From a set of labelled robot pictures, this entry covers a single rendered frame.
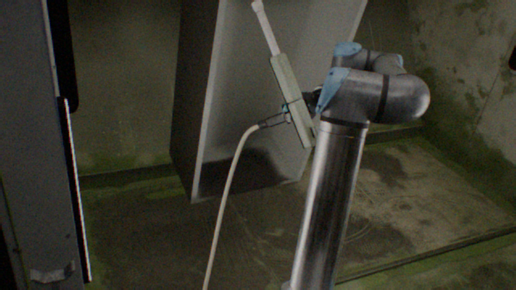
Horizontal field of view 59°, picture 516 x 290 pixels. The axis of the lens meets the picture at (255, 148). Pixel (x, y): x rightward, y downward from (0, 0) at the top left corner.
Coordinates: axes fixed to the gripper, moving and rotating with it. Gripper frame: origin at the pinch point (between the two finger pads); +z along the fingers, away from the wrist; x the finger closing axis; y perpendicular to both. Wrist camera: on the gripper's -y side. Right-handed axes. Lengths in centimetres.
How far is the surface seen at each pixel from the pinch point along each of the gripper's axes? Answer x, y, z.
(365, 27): 26, 91, -214
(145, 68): 51, 149, -52
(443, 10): 16, 42, -242
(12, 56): 37, 7, 70
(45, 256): -11, 43, 72
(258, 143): -16, 87, -61
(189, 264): -59, 108, -4
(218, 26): 35.1, 14.4, 1.8
